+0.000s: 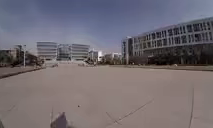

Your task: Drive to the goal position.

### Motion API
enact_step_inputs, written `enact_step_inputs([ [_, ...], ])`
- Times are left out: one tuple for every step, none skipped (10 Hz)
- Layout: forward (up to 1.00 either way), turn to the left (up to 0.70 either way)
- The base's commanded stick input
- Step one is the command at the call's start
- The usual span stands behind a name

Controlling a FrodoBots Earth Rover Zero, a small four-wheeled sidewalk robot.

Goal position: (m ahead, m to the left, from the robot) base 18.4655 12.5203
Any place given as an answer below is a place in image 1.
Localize distant white buildings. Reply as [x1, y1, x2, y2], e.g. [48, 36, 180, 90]
[88, 49, 123, 65]

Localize pale concrete plaza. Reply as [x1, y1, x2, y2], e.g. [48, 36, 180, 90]
[0, 63, 213, 128]

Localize white banded office building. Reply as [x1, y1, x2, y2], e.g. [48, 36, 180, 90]
[36, 40, 91, 62]

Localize grey strip of ground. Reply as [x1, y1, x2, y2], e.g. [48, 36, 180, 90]
[103, 64, 213, 72]

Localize long curved white building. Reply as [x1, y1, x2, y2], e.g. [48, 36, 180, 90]
[121, 15, 213, 66]

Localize pale pole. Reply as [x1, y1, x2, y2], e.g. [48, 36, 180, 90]
[22, 44, 28, 69]

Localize raised dark kerb strip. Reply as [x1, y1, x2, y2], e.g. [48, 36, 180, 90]
[0, 65, 47, 81]

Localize low buildings with trees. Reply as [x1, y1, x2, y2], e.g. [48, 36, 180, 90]
[0, 44, 45, 69]

